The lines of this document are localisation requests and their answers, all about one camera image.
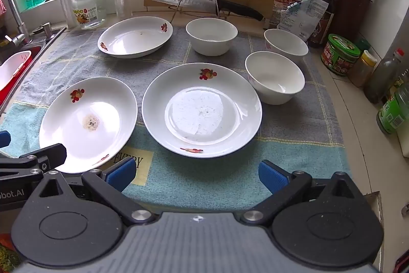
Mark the clear bottle with red cap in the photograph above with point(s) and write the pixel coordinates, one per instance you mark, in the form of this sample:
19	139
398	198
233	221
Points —
382	78

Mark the glass jar with green lid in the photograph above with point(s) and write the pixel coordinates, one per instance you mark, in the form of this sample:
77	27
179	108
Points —
89	10

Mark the small green-capped jar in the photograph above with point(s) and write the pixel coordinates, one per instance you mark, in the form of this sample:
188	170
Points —
363	44

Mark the white plate with fruit print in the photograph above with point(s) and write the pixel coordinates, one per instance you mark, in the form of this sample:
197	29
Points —
201	110
134	36
86	119

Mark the teal towel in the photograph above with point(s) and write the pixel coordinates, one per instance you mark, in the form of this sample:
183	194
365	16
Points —
207	183

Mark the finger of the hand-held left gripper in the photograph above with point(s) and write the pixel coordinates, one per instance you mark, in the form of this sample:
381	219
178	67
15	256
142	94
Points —
3	138
48	154

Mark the yellow-lidded spice jar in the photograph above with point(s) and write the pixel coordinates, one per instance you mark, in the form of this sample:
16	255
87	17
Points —
362	68

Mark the white printed packet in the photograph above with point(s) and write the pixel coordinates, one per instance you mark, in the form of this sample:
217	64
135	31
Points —
303	17

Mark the red and white drain basket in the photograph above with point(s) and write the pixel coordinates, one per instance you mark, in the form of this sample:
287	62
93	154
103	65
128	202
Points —
12	68

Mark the brown knife block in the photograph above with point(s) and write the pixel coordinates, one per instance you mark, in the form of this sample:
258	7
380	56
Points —
351	10

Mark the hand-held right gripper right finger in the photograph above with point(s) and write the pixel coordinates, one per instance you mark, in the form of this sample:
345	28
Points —
273	177

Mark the dark soy sauce bottle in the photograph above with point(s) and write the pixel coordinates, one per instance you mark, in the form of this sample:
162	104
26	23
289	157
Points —
322	14

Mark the green plastic bottle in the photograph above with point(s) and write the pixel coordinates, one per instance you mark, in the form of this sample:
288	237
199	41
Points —
391	113

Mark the green-lidded sauce jar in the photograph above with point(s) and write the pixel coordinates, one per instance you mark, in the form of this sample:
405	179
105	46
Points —
340	55

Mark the stainless steel sink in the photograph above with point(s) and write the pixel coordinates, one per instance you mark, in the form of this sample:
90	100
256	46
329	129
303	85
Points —
35	49

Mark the white bowl with pink flowers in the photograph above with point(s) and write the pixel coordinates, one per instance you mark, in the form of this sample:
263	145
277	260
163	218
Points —
274	78
211	36
286	42

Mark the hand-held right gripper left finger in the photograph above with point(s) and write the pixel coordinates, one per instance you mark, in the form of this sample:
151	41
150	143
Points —
119	175

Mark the metal faucet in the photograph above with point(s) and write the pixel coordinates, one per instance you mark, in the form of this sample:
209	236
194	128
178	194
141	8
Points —
12	14

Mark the metal sink soap dispenser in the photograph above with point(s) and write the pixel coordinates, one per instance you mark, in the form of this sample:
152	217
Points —
48	28

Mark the grey checked towel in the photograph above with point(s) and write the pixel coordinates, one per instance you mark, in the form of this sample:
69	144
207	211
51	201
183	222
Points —
140	68

